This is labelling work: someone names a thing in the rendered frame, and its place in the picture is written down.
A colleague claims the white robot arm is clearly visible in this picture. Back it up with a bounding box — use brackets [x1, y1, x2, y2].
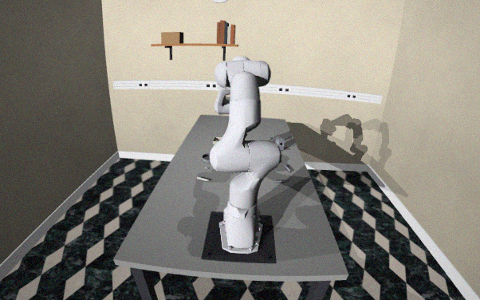
[210, 56, 281, 254]

